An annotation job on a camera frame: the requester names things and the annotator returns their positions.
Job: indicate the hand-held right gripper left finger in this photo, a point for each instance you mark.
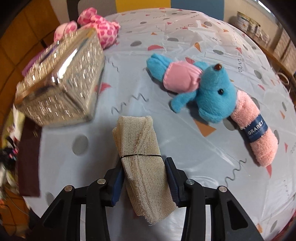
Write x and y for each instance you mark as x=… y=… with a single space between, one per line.
x=116 y=185

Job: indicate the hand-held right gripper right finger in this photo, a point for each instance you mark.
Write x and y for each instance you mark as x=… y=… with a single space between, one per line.
x=172 y=183

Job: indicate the beige gauze cloth roll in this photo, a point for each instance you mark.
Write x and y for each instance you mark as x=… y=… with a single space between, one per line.
x=143 y=162

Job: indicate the light blue patterned tablecloth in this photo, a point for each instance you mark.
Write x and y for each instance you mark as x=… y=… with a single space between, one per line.
x=185 y=143

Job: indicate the pink fluffy towel blue band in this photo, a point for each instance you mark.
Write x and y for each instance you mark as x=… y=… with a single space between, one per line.
x=261 y=148

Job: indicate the blue plush elephant toy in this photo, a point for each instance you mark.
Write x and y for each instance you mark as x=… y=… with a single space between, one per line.
x=215 y=92

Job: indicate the pink spotted plush toy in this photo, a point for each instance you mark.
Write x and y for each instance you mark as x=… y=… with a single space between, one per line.
x=104 y=30

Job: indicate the stack of books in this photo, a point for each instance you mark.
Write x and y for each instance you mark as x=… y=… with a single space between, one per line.
x=252 y=27

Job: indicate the woven storage basket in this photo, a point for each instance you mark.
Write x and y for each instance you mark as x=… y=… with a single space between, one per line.
x=285 y=48

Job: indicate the blue chair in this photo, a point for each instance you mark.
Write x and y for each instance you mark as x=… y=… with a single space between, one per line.
x=198 y=8

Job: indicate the grey chair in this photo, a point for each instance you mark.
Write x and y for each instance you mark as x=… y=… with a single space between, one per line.
x=97 y=5

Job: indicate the yellow chair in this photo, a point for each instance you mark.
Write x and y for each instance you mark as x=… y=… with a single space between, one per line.
x=143 y=4

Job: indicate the black chair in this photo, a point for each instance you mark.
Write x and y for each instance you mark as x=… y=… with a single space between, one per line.
x=72 y=9

